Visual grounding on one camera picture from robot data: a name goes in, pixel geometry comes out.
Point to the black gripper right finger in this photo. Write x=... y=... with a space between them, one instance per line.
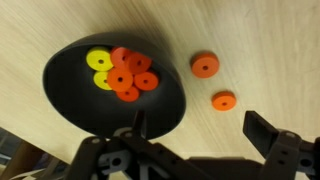
x=290 y=153

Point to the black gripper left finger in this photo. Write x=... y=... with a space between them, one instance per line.
x=133 y=156

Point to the orange disc with hole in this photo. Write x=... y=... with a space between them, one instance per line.
x=147 y=81
x=130 y=97
x=224 y=100
x=120 y=79
x=139 y=62
x=205 y=65

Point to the black bowl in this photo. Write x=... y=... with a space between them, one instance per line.
x=73 y=96

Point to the yellow disc with hole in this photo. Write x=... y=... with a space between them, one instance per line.
x=96 y=58
x=100 y=81

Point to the red disc with hole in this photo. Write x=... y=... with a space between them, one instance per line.
x=117 y=54

